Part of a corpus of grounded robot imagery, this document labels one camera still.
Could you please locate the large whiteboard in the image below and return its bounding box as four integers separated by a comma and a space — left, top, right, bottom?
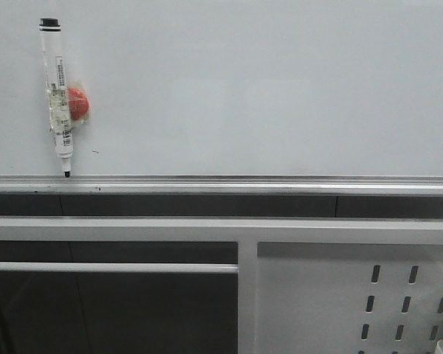
0, 1, 443, 195

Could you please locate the red round magnet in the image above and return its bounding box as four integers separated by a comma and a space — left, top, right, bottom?
67, 87, 90, 122

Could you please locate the white perforated metal panel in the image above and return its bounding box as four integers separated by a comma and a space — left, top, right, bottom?
255, 243, 443, 353

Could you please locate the white whiteboard marker black tip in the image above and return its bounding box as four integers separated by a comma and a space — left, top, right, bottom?
39, 18, 73, 178

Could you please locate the grey whiteboard stand frame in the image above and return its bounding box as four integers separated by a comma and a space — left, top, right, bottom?
0, 218, 443, 353

